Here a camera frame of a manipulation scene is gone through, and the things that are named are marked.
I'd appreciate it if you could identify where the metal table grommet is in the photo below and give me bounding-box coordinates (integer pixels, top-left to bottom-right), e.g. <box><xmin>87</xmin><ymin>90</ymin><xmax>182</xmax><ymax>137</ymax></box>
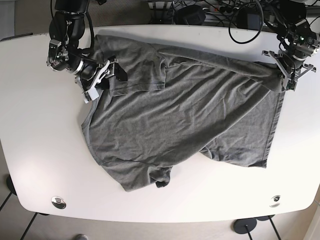
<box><xmin>51</xmin><ymin>196</ymin><xmax>67</xmax><ymax>210</ymax></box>
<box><xmin>268</xmin><ymin>195</ymin><xmax>281</xmax><ymax>208</ymax></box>

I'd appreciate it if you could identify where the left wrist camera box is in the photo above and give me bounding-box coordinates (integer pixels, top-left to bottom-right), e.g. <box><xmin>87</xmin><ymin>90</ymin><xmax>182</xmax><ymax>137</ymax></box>
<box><xmin>283</xmin><ymin>79</ymin><xmax>298</xmax><ymax>91</ymax></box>

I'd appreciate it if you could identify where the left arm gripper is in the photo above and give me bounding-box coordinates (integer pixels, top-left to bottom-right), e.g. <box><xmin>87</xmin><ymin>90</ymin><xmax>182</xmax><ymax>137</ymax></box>
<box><xmin>262</xmin><ymin>50</ymin><xmax>317</xmax><ymax>84</ymax></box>

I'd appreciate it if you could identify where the left metal table grommet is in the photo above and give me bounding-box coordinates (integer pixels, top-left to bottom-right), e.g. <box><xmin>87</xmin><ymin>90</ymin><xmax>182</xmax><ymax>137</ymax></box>
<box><xmin>51</xmin><ymin>196</ymin><xmax>67</xmax><ymax>210</ymax></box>

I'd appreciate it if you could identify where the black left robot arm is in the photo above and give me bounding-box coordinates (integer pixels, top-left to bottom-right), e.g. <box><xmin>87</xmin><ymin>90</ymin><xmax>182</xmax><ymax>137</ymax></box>
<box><xmin>229</xmin><ymin>0</ymin><xmax>320</xmax><ymax>90</ymax></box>

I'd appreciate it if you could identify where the grey sneaker shoe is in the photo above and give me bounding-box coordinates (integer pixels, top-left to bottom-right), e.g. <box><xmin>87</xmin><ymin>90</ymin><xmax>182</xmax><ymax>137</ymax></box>
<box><xmin>74</xmin><ymin>234</ymin><xmax>89</xmax><ymax>240</ymax></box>

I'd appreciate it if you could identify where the light grey T-shirt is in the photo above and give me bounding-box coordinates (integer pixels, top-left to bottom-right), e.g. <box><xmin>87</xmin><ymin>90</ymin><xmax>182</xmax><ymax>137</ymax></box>
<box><xmin>81</xmin><ymin>35</ymin><xmax>285</xmax><ymax>192</ymax></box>

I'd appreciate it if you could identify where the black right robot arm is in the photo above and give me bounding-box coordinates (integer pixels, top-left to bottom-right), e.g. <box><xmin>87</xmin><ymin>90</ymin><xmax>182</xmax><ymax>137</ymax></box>
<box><xmin>46</xmin><ymin>0</ymin><xmax>128</xmax><ymax>102</ymax></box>

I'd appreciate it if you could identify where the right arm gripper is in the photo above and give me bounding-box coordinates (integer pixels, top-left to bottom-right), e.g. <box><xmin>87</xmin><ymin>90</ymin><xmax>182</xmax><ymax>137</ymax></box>
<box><xmin>74</xmin><ymin>57</ymin><xmax>128</xmax><ymax>95</ymax></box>

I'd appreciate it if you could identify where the right metal table grommet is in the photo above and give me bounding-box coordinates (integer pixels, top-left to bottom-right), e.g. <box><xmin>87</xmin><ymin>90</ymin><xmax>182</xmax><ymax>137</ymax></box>
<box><xmin>268</xmin><ymin>195</ymin><xmax>281</xmax><ymax>208</ymax></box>

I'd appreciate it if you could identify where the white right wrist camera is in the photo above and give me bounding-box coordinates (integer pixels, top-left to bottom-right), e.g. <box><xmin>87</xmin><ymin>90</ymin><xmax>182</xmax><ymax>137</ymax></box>
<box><xmin>83</xmin><ymin>87</ymin><xmax>100</xmax><ymax>104</ymax></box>

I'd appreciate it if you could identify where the black round stand base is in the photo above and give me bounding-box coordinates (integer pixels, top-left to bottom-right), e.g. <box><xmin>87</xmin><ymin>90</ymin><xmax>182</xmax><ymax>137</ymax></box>
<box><xmin>233</xmin><ymin>218</ymin><xmax>257</xmax><ymax>235</ymax></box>

